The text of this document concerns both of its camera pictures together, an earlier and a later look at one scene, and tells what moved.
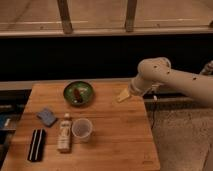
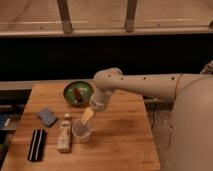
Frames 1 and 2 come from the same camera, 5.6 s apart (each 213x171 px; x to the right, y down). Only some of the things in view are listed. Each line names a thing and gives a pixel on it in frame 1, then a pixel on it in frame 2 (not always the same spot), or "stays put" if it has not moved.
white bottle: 65,134 stays put
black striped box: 36,145 stays put
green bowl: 78,93 stays put
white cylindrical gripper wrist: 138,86 to 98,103
